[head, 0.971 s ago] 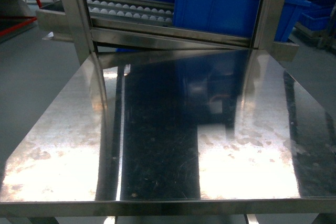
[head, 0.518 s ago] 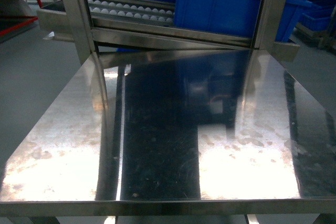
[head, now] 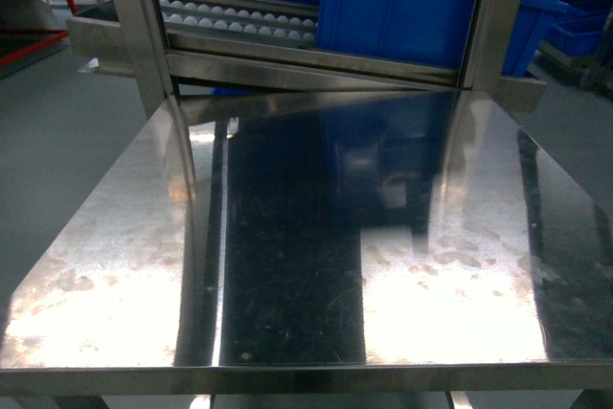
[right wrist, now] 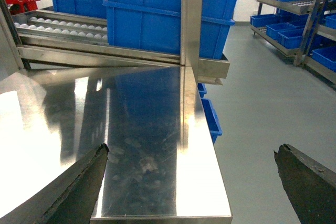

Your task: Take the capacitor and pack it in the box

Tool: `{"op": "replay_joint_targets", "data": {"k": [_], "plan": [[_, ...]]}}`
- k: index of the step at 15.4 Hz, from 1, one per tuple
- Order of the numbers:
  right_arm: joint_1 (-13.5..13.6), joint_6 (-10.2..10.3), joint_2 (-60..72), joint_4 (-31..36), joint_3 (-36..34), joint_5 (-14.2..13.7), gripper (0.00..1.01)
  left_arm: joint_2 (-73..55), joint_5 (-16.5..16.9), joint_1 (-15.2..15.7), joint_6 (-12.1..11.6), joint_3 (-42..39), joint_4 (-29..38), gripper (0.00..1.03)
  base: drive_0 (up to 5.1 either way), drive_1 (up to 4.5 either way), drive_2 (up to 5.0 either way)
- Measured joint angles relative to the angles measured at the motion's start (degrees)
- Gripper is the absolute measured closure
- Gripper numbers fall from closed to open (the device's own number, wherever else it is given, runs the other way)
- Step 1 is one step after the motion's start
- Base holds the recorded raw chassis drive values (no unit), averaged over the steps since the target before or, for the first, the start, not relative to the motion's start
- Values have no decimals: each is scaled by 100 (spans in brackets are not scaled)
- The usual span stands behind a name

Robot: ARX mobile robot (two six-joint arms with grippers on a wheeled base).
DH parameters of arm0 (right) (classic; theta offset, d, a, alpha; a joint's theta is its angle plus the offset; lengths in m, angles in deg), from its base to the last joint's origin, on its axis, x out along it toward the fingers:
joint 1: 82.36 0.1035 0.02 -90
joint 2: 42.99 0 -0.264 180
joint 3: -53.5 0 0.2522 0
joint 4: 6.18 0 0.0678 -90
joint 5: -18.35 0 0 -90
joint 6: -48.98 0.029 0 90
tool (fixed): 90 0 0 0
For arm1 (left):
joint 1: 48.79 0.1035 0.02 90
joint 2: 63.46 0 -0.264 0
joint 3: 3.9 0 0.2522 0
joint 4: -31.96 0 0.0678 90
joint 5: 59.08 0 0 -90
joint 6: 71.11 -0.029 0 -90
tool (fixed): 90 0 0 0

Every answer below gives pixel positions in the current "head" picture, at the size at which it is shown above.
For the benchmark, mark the stainless steel flow rack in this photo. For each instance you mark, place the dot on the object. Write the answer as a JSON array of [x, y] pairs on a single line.
[[130, 37]]

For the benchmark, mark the large blue plastic bin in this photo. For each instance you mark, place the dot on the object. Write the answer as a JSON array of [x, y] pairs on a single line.
[[426, 32]]

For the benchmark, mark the small blue bin right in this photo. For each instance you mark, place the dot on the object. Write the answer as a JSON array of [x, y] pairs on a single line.
[[577, 37]]

